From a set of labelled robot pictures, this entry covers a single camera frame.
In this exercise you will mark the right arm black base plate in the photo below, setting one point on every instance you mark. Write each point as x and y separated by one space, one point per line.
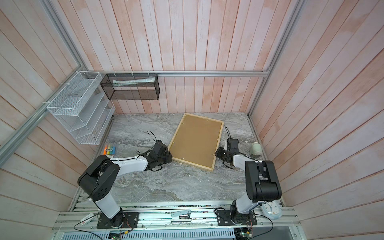
232 218

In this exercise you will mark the paper inside black basket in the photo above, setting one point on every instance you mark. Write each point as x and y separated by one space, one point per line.
135 82

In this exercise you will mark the brown cardboard backing board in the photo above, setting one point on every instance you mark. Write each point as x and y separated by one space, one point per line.
198 141

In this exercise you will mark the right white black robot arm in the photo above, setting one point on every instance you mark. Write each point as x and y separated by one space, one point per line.
262 187

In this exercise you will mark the white wire mesh shelf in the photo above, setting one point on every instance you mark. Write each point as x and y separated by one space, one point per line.
83 110

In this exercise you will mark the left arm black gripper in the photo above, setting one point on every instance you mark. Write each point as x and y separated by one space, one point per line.
166 154

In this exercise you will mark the black wire mesh basket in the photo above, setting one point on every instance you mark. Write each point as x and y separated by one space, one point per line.
148 93

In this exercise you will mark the white round clock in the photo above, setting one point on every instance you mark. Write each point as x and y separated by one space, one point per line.
272 210

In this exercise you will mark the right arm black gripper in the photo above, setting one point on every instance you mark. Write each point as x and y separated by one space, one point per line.
218 154

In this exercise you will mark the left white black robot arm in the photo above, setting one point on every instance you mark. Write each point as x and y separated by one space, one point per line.
97 180

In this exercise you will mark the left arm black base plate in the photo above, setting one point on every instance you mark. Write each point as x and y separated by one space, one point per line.
121 220

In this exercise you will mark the light wooden picture frame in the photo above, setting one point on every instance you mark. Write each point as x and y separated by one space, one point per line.
195 166

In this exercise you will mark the pack of coloured highlighters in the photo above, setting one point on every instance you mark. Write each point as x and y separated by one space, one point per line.
110 150

